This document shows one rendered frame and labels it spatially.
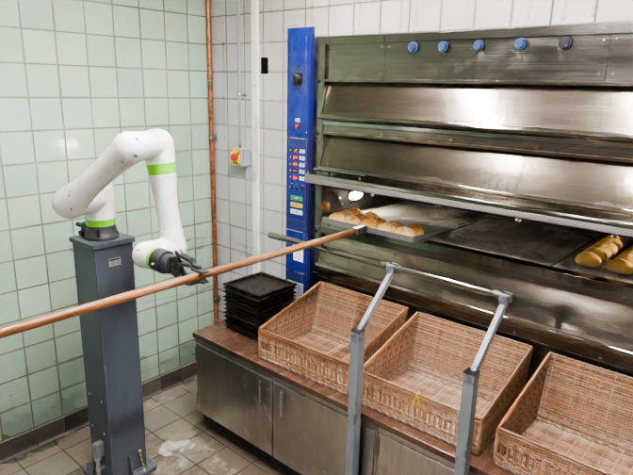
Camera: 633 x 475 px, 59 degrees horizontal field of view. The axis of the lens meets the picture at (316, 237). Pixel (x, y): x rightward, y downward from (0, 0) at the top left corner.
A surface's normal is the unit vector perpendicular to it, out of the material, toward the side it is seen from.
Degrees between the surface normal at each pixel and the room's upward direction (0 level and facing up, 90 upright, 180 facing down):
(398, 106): 70
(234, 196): 90
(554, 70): 90
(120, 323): 90
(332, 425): 90
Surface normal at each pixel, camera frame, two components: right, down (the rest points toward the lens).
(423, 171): -0.62, -0.16
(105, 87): 0.75, 0.18
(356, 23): -0.66, 0.18
